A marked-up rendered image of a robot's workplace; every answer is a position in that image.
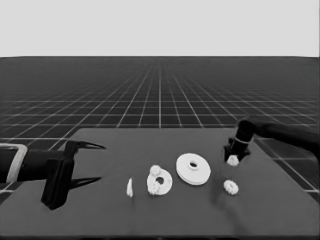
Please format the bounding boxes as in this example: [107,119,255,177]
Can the large thick white disc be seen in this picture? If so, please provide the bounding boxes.
[175,152,213,187]

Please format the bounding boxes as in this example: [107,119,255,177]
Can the small white T-shaped piece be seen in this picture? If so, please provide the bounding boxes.
[125,177,135,199]

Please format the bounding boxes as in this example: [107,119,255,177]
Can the white round carrier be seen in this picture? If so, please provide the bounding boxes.
[146,167,174,198]

